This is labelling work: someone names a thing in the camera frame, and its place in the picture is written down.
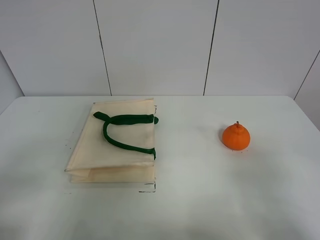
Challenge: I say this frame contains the white linen bag green handles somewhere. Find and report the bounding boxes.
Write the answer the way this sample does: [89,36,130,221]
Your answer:
[64,98,159,185]

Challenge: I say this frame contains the orange with stem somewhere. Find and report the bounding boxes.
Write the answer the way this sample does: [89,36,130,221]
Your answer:
[222,121,251,151]

